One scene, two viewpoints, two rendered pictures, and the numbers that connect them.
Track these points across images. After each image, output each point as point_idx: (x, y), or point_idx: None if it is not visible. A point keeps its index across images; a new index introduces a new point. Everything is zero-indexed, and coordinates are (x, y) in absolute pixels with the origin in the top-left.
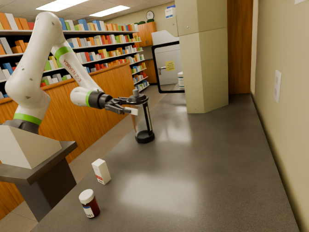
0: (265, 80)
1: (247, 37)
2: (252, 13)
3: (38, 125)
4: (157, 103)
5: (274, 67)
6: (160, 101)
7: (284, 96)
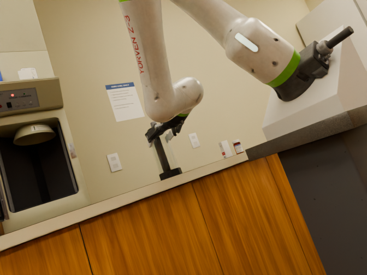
0: None
1: None
2: None
3: (271, 87)
4: (30, 225)
5: (99, 157)
6: (3, 234)
7: (128, 160)
